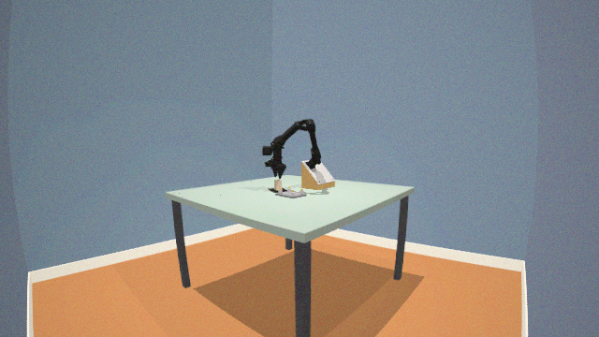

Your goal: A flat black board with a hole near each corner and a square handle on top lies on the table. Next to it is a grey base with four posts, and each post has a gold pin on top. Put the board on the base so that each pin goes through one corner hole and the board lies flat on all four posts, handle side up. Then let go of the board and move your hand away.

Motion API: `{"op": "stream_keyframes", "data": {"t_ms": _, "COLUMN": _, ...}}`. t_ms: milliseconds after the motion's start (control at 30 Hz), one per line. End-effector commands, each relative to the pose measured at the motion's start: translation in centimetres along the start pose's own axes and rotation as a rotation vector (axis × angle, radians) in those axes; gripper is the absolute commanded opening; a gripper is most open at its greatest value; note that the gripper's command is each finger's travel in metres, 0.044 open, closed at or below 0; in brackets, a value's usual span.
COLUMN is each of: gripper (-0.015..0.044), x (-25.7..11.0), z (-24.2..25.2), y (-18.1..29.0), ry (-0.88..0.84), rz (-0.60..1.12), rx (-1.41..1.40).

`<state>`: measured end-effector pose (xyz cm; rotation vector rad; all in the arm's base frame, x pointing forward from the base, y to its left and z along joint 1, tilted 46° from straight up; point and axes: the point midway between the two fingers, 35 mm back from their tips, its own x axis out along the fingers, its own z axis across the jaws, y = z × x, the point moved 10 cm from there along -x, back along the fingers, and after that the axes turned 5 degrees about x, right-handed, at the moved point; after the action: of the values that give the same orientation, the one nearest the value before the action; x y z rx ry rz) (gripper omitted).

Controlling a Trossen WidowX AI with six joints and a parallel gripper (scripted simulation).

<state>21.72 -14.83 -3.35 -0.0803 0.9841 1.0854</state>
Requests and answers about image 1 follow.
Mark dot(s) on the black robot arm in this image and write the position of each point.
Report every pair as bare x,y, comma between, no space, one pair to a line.
277,145

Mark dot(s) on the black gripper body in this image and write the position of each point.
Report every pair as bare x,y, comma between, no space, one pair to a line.
279,164

